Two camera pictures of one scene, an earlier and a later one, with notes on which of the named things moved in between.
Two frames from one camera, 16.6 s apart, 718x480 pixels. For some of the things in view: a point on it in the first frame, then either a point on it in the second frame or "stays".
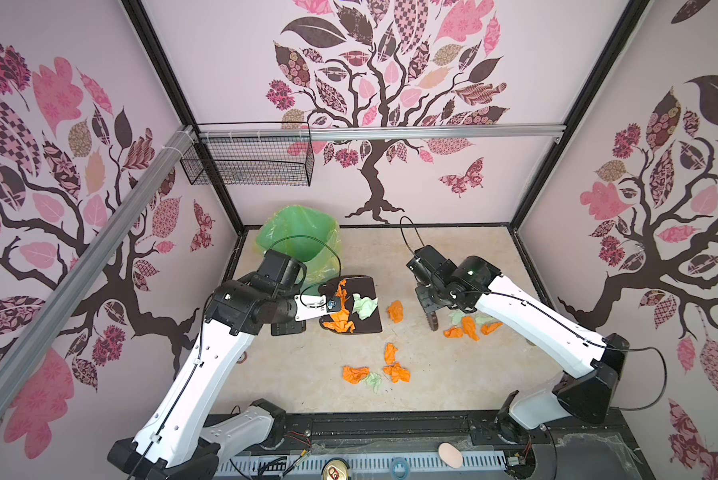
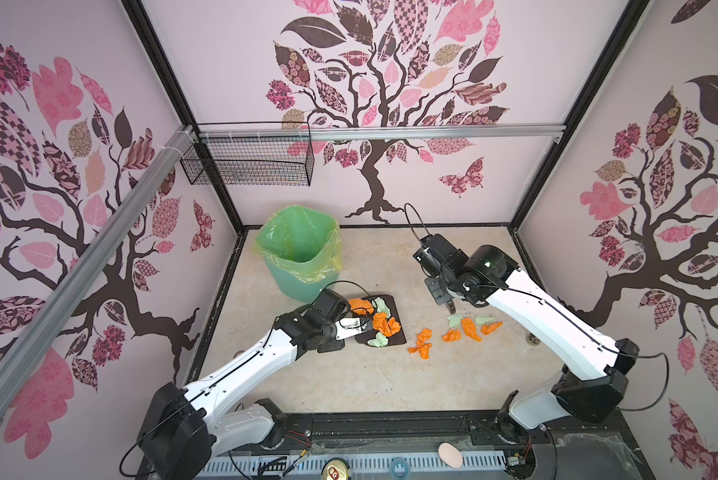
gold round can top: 335,470 stays
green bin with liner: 306,235 stays
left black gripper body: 283,322 to 330,344
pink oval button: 450,455 stays
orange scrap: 396,311 to 422,345
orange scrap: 393,368 to 360,307
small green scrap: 364,306 to 381,306
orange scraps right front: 469,327 stays
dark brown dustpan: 365,288 to 382,312
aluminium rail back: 378,130 stays
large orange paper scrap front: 355,375 to 385,325
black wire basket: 284,161 stays
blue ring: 405,461 stays
